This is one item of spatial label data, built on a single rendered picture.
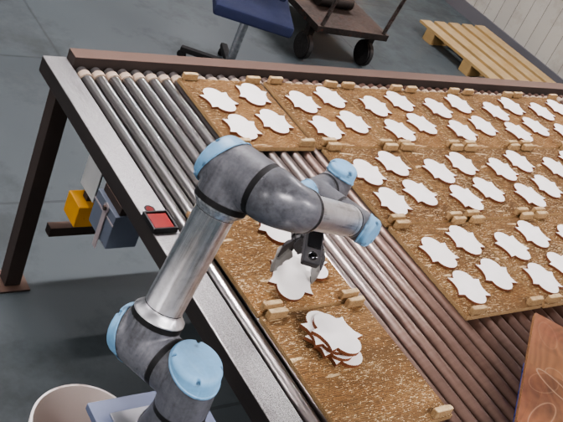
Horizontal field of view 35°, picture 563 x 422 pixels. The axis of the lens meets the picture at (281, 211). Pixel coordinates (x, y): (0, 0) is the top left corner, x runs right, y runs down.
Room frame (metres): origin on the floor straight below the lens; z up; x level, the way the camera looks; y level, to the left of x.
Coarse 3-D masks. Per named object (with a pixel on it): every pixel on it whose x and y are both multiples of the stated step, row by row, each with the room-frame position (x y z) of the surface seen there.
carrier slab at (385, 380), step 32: (288, 320) 1.84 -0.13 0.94; (352, 320) 1.95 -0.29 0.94; (288, 352) 1.72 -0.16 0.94; (384, 352) 1.88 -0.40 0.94; (320, 384) 1.66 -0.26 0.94; (352, 384) 1.71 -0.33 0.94; (384, 384) 1.76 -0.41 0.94; (416, 384) 1.82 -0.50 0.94; (352, 416) 1.61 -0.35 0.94; (384, 416) 1.65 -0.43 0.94; (416, 416) 1.70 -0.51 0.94; (448, 416) 1.76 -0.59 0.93
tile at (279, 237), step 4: (260, 224) 2.17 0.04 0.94; (264, 224) 2.18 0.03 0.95; (260, 228) 2.15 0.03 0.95; (264, 228) 2.16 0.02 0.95; (268, 228) 2.17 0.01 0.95; (272, 228) 2.18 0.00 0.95; (260, 232) 2.15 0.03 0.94; (264, 232) 2.15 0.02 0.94; (268, 232) 2.15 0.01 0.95; (272, 232) 2.16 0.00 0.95; (276, 232) 2.17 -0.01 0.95; (280, 232) 2.18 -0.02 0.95; (284, 232) 2.18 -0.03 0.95; (288, 232) 2.19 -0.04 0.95; (268, 236) 2.14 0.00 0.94; (272, 236) 2.14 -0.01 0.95; (276, 236) 2.15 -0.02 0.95; (280, 236) 2.16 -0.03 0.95; (284, 236) 2.16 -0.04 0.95; (288, 236) 2.17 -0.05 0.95; (272, 240) 2.13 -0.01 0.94; (276, 240) 2.13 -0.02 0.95; (280, 240) 2.14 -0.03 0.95; (284, 240) 2.15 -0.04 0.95; (280, 244) 2.13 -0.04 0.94
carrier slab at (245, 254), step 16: (240, 224) 2.14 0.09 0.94; (256, 224) 2.18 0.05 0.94; (224, 240) 2.04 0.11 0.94; (240, 240) 2.07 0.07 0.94; (256, 240) 2.10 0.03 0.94; (224, 256) 1.97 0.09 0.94; (240, 256) 2.00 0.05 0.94; (256, 256) 2.03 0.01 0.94; (272, 256) 2.07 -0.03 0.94; (240, 272) 1.94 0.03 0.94; (256, 272) 1.97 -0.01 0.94; (336, 272) 2.13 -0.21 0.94; (240, 288) 1.87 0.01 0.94; (256, 288) 1.90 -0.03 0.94; (272, 288) 1.93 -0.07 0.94; (320, 288) 2.02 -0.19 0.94; (336, 288) 2.06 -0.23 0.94; (256, 304) 1.84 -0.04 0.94; (288, 304) 1.90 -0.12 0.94; (304, 304) 1.93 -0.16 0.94; (320, 304) 1.96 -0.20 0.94; (336, 304) 2.00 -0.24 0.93
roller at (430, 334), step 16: (288, 160) 2.64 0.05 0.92; (304, 176) 2.59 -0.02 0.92; (352, 240) 2.36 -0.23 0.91; (368, 256) 2.30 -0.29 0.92; (384, 272) 2.26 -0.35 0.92; (400, 304) 2.16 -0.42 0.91; (416, 320) 2.11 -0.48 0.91; (432, 336) 2.07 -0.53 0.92; (448, 352) 2.03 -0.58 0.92; (464, 368) 1.99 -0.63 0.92; (464, 384) 1.95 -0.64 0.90; (480, 400) 1.90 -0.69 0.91; (496, 416) 1.87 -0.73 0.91
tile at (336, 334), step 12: (312, 324) 1.81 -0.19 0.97; (324, 324) 1.82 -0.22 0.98; (336, 324) 1.84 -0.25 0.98; (324, 336) 1.78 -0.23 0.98; (336, 336) 1.80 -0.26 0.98; (348, 336) 1.82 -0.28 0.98; (360, 336) 1.84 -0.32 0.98; (336, 348) 1.75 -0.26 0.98; (348, 348) 1.77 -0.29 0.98; (360, 348) 1.79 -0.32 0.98
